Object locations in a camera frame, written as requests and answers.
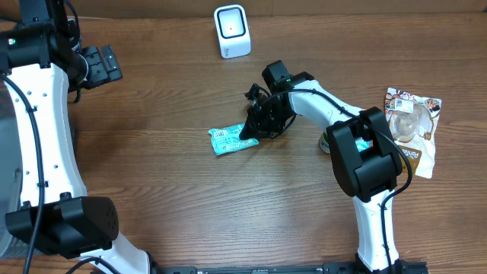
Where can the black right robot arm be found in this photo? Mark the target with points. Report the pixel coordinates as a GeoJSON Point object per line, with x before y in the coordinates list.
{"type": "Point", "coordinates": [366, 162]}

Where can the small teal tissue pack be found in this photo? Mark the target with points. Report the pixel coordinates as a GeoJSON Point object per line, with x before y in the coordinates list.
{"type": "Point", "coordinates": [362, 144]}

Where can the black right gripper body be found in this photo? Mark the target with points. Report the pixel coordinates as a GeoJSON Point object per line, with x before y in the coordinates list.
{"type": "Point", "coordinates": [271, 120]}

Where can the grey plastic mesh basket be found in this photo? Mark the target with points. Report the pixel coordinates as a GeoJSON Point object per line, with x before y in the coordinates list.
{"type": "Point", "coordinates": [11, 166]}

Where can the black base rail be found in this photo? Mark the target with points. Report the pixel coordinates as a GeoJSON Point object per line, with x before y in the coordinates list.
{"type": "Point", "coordinates": [266, 270]}

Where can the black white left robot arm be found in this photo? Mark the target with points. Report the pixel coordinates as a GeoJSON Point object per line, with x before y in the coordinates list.
{"type": "Point", "coordinates": [42, 61]}

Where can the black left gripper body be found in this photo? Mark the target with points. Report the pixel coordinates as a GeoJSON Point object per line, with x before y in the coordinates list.
{"type": "Point", "coordinates": [98, 65]}

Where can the green lid white jar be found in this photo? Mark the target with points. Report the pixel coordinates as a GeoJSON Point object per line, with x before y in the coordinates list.
{"type": "Point", "coordinates": [323, 143]}

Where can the beige snack pouch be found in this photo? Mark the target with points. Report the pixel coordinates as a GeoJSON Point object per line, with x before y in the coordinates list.
{"type": "Point", "coordinates": [413, 121]}

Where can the light green wipes packet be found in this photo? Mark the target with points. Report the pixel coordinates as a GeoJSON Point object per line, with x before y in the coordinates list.
{"type": "Point", "coordinates": [227, 140]}

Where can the white barcode scanner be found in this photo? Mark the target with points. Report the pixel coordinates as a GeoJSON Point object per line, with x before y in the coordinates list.
{"type": "Point", "coordinates": [232, 31]}

